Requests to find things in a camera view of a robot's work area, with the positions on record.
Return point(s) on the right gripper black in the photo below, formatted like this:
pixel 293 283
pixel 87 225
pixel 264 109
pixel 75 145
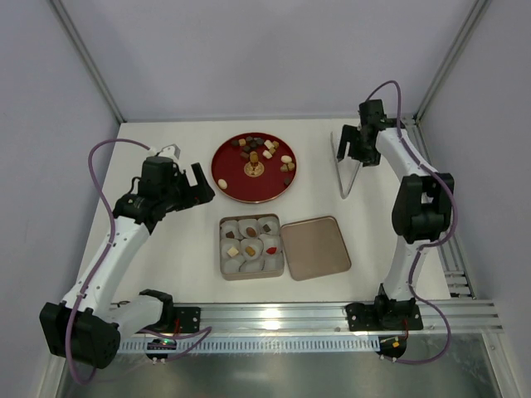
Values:
pixel 358 146

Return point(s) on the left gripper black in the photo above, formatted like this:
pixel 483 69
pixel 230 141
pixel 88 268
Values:
pixel 189 189

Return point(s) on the brown oval chocolate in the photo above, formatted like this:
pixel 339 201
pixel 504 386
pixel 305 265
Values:
pixel 249 231

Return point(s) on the white square chocolate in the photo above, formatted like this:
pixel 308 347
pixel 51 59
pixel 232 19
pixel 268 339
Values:
pixel 232 252

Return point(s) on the metal tongs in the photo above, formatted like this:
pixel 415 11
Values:
pixel 346 175

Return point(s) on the caramel cube chocolate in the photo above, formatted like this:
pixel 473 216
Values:
pixel 249 250

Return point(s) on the red chocolate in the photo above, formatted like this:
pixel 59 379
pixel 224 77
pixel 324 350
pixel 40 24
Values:
pixel 271 250

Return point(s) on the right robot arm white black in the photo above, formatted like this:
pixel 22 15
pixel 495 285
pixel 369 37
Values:
pixel 399 285

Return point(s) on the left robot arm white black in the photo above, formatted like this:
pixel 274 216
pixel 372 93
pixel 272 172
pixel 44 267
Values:
pixel 83 328

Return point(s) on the white paper cup top left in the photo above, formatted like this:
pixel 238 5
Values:
pixel 230 225

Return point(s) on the white paper cup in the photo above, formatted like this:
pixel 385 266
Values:
pixel 274 264
pixel 226 244
pixel 273 224
pixel 244 223
pixel 256 244
pixel 269 241
pixel 230 225
pixel 252 266
pixel 232 265

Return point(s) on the round red tray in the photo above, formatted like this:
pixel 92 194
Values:
pixel 254 183

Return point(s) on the white paper cup top middle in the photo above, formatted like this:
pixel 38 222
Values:
pixel 244 223

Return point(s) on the white paper cup middle left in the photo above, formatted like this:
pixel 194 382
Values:
pixel 226 244

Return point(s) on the white paper cup top right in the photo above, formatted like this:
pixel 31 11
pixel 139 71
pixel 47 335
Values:
pixel 273 224

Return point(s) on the gold square tin box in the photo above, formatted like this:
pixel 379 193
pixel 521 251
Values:
pixel 240 277

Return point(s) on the white paper cup centre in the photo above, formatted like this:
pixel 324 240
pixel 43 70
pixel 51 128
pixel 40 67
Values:
pixel 256 244

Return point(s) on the white paper cup bottom left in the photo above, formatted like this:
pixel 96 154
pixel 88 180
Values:
pixel 232 265

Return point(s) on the white paper cup middle right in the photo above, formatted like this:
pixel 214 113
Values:
pixel 269 241

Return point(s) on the white paper cup bottom middle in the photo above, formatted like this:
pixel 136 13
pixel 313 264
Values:
pixel 252 266

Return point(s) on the white paper cup bottom right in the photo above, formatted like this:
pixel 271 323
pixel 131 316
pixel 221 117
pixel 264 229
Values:
pixel 274 264

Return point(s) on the gold tin lid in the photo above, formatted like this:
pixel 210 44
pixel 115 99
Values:
pixel 314 248

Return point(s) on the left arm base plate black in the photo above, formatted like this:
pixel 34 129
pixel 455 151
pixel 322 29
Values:
pixel 186 319

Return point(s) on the aluminium frame post right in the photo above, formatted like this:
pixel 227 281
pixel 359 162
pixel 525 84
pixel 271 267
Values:
pixel 458 45

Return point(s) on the aluminium frame post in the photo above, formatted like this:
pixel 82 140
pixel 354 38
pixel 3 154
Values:
pixel 69 27
pixel 458 45

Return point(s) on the perforated cable duct strip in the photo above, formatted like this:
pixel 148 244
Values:
pixel 251 345

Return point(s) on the left round mount black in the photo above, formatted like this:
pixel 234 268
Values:
pixel 160 350

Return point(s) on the round mount black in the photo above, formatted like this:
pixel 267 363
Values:
pixel 160 350
pixel 392 347

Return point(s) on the aluminium rail right side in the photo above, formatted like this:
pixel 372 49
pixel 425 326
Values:
pixel 424 212

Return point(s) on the aluminium rail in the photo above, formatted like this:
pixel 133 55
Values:
pixel 424 212
pixel 463 315

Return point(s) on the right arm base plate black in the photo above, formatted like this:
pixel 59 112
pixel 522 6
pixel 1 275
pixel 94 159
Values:
pixel 372 317

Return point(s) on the aluminium rail front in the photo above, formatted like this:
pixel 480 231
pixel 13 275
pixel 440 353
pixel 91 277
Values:
pixel 463 315

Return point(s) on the right round mount black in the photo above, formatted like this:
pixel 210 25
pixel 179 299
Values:
pixel 392 347

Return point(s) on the aluminium frame post left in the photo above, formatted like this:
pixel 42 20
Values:
pixel 69 27

